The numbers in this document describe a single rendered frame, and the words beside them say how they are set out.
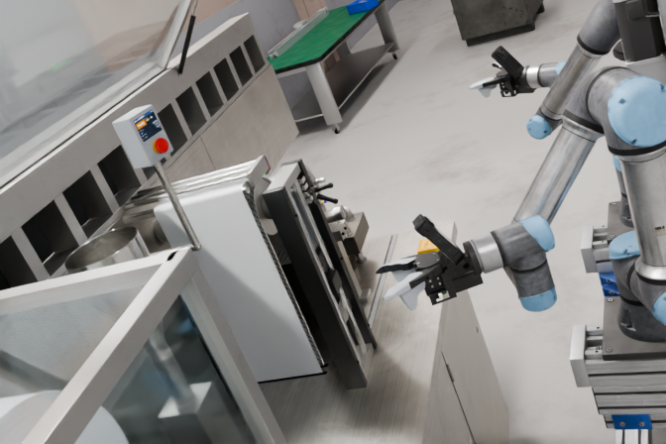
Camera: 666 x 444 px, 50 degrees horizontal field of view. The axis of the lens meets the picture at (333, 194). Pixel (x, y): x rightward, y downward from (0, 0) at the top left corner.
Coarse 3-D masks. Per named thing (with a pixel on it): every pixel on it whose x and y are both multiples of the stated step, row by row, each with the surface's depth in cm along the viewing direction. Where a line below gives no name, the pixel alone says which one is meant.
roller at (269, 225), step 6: (264, 180) 176; (258, 186) 172; (264, 186) 175; (258, 192) 171; (258, 198) 170; (258, 204) 170; (258, 210) 169; (264, 216) 171; (264, 222) 171; (270, 222) 174; (270, 228) 173; (276, 228) 176; (270, 234) 172
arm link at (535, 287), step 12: (516, 276) 143; (528, 276) 141; (540, 276) 142; (516, 288) 146; (528, 288) 143; (540, 288) 142; (552, 288) 144; (528, 300) 144; (540, 300) 144; (552, 300) 144
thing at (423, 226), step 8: (424, 216) 141; (416, 224) 139; (424, 224) 139; (432, 224) 140; (424, 232) 139; (432, 232) 139; (440, 232) 141; (432, 240) 139; (440, 240) 140; (448, 240) 140; (440, 248) 140; (448, 248) 140; (456, 248) 140; (448, 256) 140; (456, 256) 140
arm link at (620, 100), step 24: (624, 72) 134; (600, 96) 134; (624, 96) 127; (648, 96) 127; (600, 120) 136; (624, 120) 128; (648, 120) 128; (624, 144) 132; (648, 144) 129; (624, 168) 137; (648, 168) 134; (648, 192) 136; (648, 216) 138; (648, 240) 141; (648, 264) 144; (648, 288) 146
